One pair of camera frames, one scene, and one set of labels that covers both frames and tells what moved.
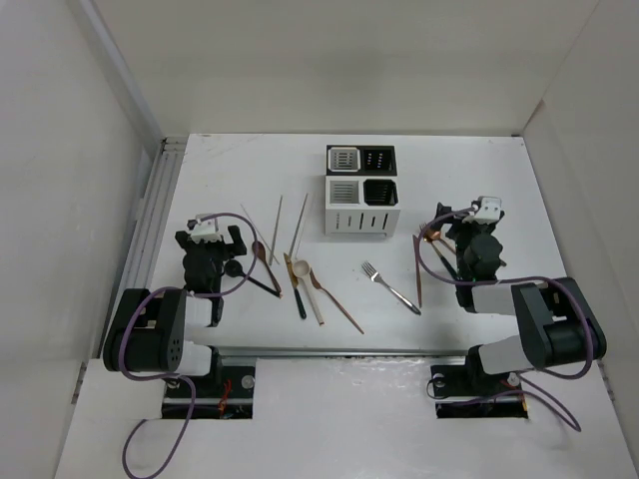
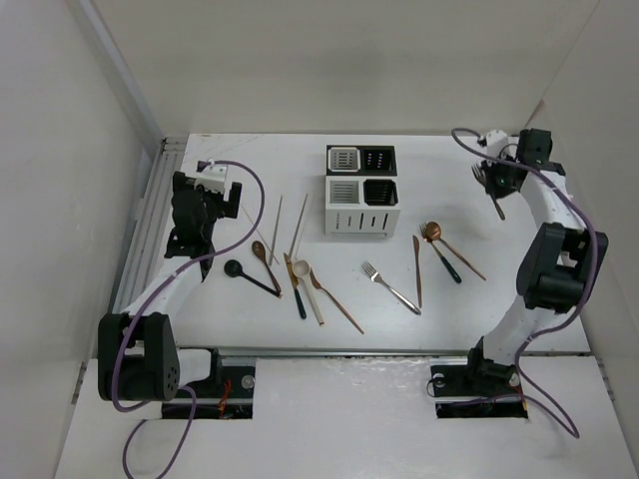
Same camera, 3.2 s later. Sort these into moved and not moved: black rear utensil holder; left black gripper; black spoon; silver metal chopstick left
Moved: left black gripper
Not moved: black rear utensil holder; black spoon; silver metal chopstick left
